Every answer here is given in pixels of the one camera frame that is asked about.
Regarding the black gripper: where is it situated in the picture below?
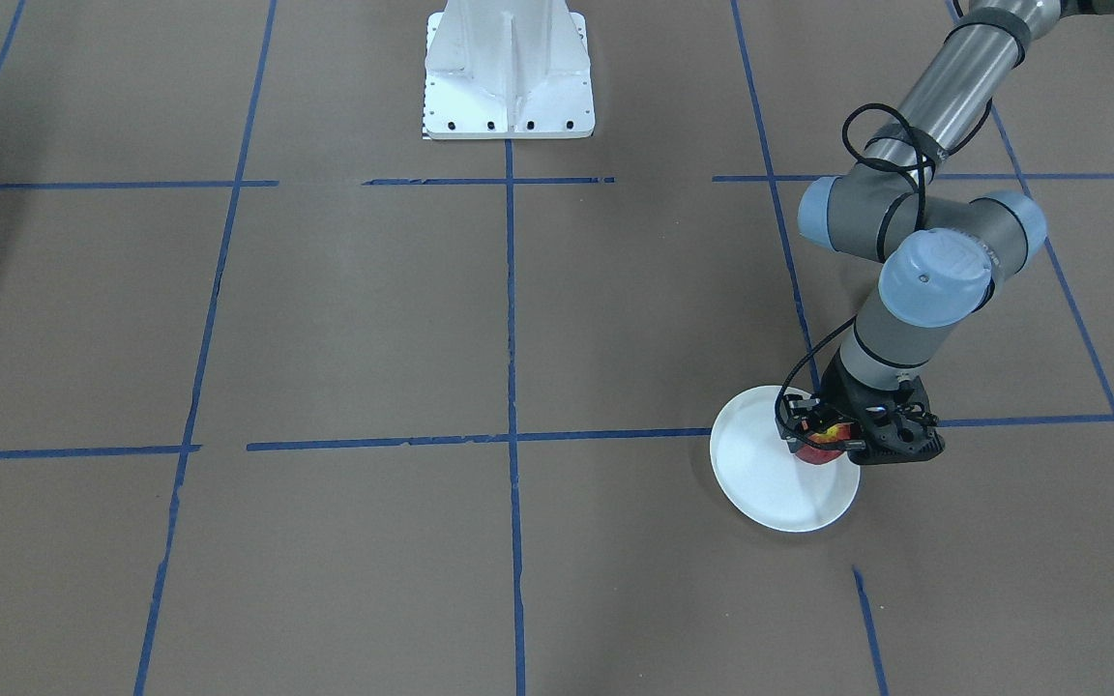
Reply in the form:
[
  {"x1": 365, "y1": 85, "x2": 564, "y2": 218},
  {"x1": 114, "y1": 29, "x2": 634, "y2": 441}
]
[{"x1": 776, "y1": 357, "x2": 946, "y2": 465}]

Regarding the red yellow apple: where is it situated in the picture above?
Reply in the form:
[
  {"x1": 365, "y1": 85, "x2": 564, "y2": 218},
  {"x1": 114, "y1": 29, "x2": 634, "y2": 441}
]
[{"x1": 795, "y1": 422, "x2": 854, "y2": 465}]

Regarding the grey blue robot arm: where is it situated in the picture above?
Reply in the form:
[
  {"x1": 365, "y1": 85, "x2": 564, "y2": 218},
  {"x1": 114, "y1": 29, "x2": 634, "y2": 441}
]
[{"x1": 775, "y1": 1, "x2": 1067, "y2": 464}]

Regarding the white round plate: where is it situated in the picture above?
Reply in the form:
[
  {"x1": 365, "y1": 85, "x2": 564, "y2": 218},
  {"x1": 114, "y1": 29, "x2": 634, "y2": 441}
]
[{"x1": 709, "y1": 385, "x2": 862, "y2": 535}]

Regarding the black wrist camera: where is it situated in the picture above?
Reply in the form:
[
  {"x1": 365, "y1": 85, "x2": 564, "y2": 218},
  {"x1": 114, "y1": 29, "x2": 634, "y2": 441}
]
[{"x1": 864, "y1": 393, "x2": 940, "y2": 445}]

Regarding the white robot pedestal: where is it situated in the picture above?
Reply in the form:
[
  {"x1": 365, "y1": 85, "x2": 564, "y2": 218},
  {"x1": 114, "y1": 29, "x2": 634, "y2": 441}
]
[{"x1": 422, "y1": 1, "x2": 597, "y2": 140}]

